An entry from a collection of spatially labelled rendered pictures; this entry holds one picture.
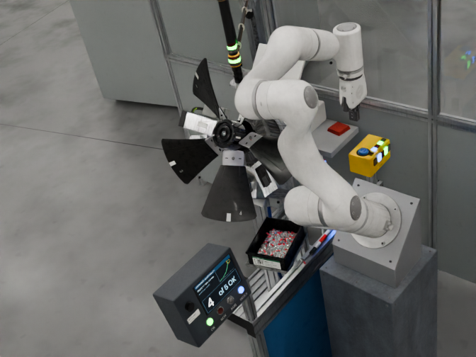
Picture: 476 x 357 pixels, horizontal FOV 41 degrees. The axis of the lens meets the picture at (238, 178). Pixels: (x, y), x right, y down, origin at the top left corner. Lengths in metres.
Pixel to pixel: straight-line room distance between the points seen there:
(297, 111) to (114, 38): 3.81
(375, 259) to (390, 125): 1.03
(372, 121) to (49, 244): 2.31
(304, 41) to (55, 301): 2.65
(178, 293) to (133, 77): 3.67
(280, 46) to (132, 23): 3.50
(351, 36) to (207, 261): 0.81
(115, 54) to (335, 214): 3.81
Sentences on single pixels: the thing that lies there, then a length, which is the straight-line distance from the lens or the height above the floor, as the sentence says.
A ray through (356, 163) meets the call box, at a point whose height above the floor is 1.03.
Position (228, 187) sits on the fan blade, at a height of 1.04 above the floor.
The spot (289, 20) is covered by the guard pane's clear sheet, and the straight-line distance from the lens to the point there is 3.16.
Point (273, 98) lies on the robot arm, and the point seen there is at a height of 1.78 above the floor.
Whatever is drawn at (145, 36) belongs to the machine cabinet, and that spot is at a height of 0.68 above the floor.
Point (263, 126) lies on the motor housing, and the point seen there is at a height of 1.17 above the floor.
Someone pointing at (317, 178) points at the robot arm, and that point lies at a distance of 1.77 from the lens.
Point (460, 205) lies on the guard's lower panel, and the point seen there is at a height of 0.53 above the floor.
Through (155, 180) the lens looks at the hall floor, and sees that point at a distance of 4.60.
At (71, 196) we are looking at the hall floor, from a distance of 4.74.
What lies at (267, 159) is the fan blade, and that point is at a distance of 2.48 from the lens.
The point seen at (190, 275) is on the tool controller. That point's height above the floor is 1.25.
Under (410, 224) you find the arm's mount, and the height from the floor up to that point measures 1.14.
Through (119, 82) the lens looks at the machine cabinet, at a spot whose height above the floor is 0.23.
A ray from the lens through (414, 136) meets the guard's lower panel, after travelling 3.06.
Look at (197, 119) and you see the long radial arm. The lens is 2.91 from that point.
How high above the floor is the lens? 2.59
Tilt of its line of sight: 36 degrees down
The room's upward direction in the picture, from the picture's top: 13 degrees counter-clockwise
